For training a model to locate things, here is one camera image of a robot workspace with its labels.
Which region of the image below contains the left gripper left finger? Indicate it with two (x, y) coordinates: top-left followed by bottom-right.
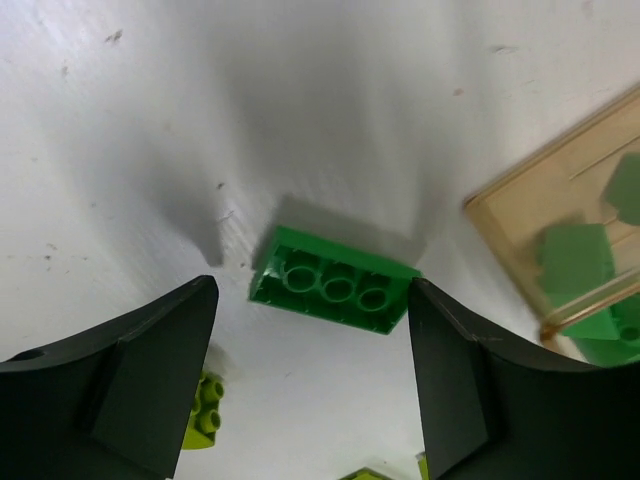
(1, 275), (219, 479)

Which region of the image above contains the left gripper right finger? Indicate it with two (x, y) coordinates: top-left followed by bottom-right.
(408, 278), (639, 479)

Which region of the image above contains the green brick stack end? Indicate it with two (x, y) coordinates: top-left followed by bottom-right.
(538, 223), (616, 308)

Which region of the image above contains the dark green 2x4 brick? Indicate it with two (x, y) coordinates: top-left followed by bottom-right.
(249, 226), (422, 335)

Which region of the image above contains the long green brick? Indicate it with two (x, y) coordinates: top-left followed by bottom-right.
(602, 152), (640, 226)

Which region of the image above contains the lime small square brick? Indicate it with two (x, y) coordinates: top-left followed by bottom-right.
(417, 452), (430, 480)

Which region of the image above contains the lime rounded brick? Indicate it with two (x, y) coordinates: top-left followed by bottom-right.
(181, 371), (225, 450)

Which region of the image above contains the green 2x4 brick right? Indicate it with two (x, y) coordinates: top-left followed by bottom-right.
(561, 294), (639, 367)

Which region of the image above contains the lime 2x4 brick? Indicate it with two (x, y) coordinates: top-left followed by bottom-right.
(339, 467), (391, 480)

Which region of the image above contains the tan translucent container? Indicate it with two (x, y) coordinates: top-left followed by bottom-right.
(464, 85), (639, 342)

